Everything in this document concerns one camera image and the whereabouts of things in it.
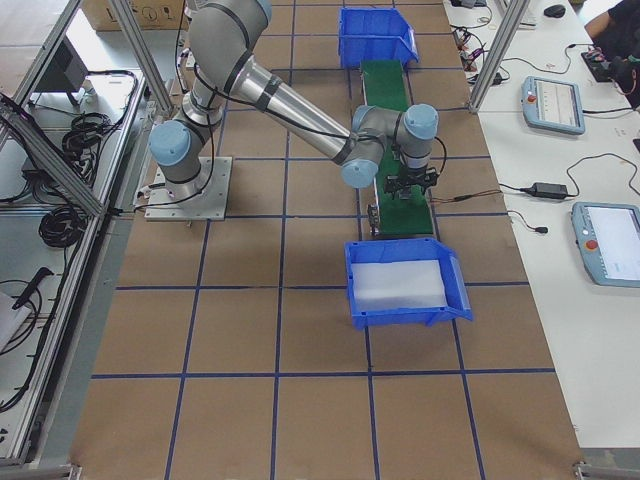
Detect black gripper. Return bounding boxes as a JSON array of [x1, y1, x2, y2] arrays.
[[384, 167, 439, 193]]

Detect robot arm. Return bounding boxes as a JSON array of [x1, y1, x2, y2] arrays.
[[149, 1, 439, 202]]

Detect green conveyor belt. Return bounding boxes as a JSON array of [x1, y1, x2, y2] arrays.
[[360, 60, 434, 238]]

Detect white foam pad right bin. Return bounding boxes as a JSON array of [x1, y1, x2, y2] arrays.
[[352, 260, 447, 311]]

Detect black power brick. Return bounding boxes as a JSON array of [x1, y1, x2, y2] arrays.
[[519, 182, 569, 200]]

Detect blue right plastic bin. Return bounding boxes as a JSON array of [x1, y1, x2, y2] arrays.
[[344, 238, 474, 330]]

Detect blue plastic bin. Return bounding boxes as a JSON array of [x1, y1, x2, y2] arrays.
[[338, 7, 420, 69], [344, 238, 474, 330]]

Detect white side table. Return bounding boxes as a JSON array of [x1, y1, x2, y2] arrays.
[[442, 0, 640, 451]]

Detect upper teach pendant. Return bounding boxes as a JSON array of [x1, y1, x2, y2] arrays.
[[521, 76, 586, 135]]

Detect teach pendant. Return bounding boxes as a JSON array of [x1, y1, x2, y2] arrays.
[[521, 76, 586, 135], [571, 202, 639, 288]]

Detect blue left plastic bin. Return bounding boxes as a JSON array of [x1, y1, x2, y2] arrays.
[[338, 7, 420, 69]]

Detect lower teach pendant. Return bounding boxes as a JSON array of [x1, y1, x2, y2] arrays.
[[571, 202, 639, 288]]

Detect black computer mouse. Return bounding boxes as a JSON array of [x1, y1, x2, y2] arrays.
[[543, 4, 566, 18]]

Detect person in black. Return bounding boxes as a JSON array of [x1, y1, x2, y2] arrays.
[[585, 0, 639, 108]]

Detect cardboard box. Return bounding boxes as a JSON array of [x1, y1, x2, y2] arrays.
[[81, 0, 184, 32]]

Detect red black wire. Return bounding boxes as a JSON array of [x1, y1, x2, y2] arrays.
[[429, 189, 503, 205]]

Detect aluminium frame post right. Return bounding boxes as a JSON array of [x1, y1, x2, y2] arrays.
[[468, 0, 529, 113]]

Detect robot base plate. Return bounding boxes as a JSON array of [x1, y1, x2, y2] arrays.
[[144, 157, 233, 221]]

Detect coiled black cables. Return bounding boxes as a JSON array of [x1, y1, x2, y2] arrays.
[[39, 113, 121, 247]]

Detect aluminium frame left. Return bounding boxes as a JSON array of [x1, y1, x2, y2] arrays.
[[1, 1, 170, 479]]

